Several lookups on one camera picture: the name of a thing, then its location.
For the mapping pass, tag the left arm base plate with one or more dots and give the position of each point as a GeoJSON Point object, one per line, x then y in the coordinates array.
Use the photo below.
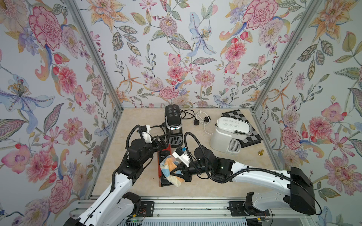
{"type": "Point", "coordinates": [143, 209]}

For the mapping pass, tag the black coffee machine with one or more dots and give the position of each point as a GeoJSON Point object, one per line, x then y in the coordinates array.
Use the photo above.
{"type": "Point", "coordinates": [174, 125]}

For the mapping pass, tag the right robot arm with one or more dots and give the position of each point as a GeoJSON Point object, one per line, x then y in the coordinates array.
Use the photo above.
{"type": "Point", "coordinates": [289, 188]}

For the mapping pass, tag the blue striped cloth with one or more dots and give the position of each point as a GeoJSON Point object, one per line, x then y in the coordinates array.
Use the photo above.
{"type": "Point", "coordinates": [171, 169]}

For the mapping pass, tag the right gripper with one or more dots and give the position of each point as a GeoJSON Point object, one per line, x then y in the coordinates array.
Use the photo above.
{"type": "Point", "coordinates": [185, 172]}

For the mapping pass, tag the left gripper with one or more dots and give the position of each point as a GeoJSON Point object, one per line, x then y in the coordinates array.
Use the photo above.
{"type": "Point", "coordinates": [158, 148]}

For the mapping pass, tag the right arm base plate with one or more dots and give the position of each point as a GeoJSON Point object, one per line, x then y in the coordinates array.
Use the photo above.
{"type": "Point", "coordinates": [240, 209]}

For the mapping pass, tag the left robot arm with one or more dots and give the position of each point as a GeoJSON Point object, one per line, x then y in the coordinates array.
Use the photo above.
{"type": "Point", "coordinates": [117, 202]}

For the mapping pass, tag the red coffee machine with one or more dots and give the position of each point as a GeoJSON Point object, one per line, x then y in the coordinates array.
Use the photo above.
{"type": "Point", "coordinates": [164, 176]}

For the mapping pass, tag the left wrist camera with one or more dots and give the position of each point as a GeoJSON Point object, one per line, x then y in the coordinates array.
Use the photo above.
{"type": "Point", "coordinates": [145, 133]}

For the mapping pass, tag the white coffee machine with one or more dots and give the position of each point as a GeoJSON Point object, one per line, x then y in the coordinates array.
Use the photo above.
{"type": "Point", "coordinates": [228, 133]}

